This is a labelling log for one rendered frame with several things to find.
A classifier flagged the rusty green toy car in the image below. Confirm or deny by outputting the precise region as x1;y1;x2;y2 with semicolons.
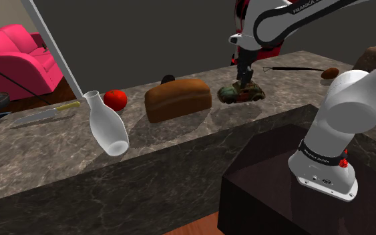
216;80;266;105

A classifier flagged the brown bread loaf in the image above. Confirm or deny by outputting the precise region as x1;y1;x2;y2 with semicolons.
144;78;213;124

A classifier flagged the brown rusty kettle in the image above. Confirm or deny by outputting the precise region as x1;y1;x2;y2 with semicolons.
352;25;376;73

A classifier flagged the dark robot stand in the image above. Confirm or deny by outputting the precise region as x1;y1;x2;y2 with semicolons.
217;123;376;235

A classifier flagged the red tomato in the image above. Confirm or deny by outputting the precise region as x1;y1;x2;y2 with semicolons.
103;89;128;112

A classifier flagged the white vase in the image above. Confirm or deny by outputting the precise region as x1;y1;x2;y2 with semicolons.
83;90;130;157

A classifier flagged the pink sofa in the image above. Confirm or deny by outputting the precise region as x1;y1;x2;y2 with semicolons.
0;23;65;102

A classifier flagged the black-handled brown spoon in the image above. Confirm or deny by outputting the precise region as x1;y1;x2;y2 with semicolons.
262;66;341;80

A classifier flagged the yellow-handled kitchen knife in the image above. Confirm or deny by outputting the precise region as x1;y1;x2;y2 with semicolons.
13;101;81;126

